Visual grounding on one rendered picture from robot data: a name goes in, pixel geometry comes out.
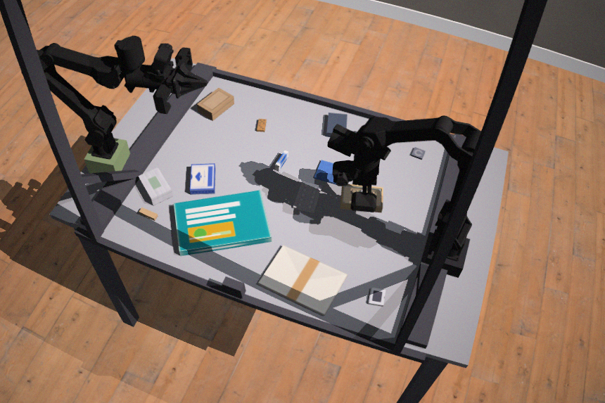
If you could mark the teal rectangular box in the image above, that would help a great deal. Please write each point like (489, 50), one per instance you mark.
(221, 222)

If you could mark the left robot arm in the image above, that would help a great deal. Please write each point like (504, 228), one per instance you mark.
(107, 71)

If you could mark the wooden ball-in-hole puzzle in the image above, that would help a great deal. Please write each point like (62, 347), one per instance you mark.
(347, 191)

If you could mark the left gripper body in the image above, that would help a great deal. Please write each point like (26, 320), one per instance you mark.
(152, 83)

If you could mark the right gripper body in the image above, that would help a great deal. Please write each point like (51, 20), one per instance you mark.
(365, 201)

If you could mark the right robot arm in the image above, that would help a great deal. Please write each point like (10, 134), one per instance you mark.
(379, 132)

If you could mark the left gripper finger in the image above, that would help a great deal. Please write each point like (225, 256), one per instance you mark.
(184, 85)
(186, 73)

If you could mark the blue flat rectangular slab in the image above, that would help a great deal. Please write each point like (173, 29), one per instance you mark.
(324, 172)

